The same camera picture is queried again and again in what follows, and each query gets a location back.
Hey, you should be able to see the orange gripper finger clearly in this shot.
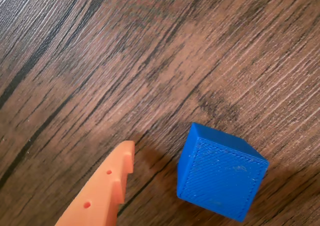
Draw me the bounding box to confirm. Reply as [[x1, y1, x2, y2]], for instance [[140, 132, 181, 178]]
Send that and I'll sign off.
[[54, 140, 136, 226]]

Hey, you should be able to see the blue cube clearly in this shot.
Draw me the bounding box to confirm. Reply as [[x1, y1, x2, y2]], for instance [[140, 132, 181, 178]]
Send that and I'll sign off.
[[176, 122, 270, 223]]

